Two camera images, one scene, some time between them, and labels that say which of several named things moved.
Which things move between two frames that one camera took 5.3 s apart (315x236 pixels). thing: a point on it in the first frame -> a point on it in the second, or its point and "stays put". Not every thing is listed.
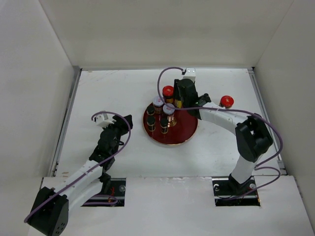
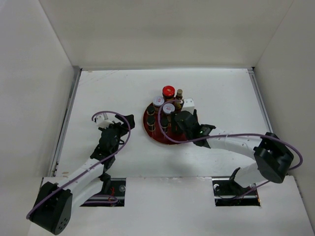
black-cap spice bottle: (151, 123) stays put
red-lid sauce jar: (168, 92) stays put
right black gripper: (175, 81) -> (195, 114)
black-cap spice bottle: (164, 128) stays put
